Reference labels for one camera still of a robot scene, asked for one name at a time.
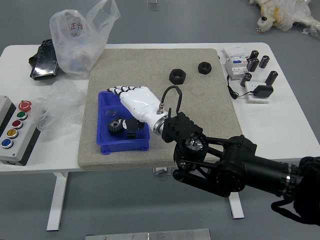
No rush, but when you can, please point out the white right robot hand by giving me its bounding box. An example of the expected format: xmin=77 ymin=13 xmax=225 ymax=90
xmin=106 ymin=85 xmax=168 ymax=133

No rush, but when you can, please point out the big black gear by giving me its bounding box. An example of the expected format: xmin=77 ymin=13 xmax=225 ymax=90
xmin=106 ymin=117 xmax=124 ymax=136

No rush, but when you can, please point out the big black hex nut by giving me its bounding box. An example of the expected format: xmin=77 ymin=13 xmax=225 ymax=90
xmin=168 ymin=68 xmax=187 ymax=85

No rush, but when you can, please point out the blue plastic box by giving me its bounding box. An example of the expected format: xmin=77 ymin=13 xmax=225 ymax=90
xmin=96 ymin=90 xmax=151 ymax=155

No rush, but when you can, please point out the small black hex nut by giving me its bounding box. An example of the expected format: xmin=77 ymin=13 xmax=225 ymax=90
xmin=197 ymin=61 xmax=213 ymax=75

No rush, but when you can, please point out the white flat box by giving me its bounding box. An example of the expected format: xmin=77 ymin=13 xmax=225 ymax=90
xmin=222 ymin=44 xmax=252 ymax=59

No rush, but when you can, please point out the grey button control box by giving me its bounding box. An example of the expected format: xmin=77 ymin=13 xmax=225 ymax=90
xmin=0 ymin=95 xmax=42 ymax=167

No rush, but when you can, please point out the grey-brown mat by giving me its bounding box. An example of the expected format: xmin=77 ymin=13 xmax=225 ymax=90
xmin=76 ymin=48 xmax=248 ymax=171

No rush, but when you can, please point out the clear plastic wrap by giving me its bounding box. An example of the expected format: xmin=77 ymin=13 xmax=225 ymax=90
xmin=34 ymin=79 xmax=87 ymax=132

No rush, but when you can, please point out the white plastic bag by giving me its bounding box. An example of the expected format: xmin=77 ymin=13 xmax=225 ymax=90
xmin=49 ymin=0 xmax=121 ymax=80

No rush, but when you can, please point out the small metal floor fitting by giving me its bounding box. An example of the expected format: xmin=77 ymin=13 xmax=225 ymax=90
xmin=146 ymin=0 xmax=160 ymax=11

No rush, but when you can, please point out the black plastic tray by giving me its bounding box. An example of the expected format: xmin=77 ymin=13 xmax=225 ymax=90
xmin=28 ymin=39 xmax=60 ymax=81

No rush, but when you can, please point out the white circuit breaker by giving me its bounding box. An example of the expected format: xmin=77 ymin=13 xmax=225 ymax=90
xmin=224 ymin=55 xmax=251 ymax=81

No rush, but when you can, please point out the red emergency stop button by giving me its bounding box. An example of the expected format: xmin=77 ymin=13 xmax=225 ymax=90
xmin=18 ymin=100 xmax=33 ymax=113

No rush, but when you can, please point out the black plug adapter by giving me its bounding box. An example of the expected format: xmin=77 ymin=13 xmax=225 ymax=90
xmin=252 ymin=84 xmax=274 ymax=99

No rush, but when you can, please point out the white table leg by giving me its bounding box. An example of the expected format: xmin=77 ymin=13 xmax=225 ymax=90
xmin=227 ymin=193 xmax=245 ymax=220
xmin=46 ymin=171 xmax=69 ymax=232

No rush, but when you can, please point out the grey metal floor plate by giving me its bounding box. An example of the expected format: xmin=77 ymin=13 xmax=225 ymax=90
xmin=85 ymin=228 xmax=212 ymax=240

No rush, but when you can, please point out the blue push button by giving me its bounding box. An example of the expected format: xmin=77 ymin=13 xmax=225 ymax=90
xmin=0 ymin=138 xmax=14 ymax=149

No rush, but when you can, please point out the plush toy in plastic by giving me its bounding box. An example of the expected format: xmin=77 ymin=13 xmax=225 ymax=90
xmin=248 ymin=0 xmax=320 ymax=40

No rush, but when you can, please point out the metal bracket under table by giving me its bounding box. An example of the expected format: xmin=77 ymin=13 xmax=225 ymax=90
xmin=152 ymin=166 xmax=173 ymax=176

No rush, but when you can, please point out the black adapter cord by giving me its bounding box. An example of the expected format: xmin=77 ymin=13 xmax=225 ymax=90
xmin=226 ymin=74 xmax=256 ymax=100

